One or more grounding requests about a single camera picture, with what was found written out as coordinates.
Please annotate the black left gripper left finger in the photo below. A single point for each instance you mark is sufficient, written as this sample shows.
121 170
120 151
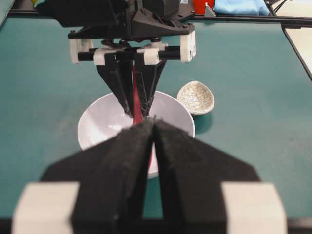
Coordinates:
90 191

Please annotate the red spoon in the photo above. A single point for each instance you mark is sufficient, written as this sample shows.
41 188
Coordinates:
137 111

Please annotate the white bowl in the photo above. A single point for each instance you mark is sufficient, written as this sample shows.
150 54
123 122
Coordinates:
105 119

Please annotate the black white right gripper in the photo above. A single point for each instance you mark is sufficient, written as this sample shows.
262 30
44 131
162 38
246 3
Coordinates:
131 20

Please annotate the blue cloth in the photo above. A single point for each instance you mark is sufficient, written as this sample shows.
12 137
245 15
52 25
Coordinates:
241 7

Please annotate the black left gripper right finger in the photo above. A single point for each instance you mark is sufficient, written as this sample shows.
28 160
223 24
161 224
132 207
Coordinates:
205 190

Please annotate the red container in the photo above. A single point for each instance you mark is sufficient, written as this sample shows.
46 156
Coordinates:
200 5

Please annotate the crackle pattern small bowl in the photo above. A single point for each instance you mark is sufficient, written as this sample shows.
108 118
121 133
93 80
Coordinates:
196 97

